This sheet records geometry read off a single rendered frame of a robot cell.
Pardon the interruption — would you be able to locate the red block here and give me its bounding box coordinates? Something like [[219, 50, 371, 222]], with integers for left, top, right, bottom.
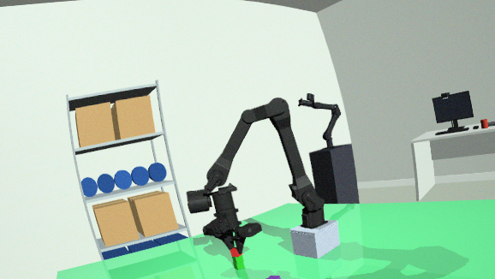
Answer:
[[230, 247, 243, 257]]

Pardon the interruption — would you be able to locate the green block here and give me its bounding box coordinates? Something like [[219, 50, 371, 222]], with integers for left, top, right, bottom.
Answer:
[[232, 255, 244, 264], [233, 262, 245, 270]]

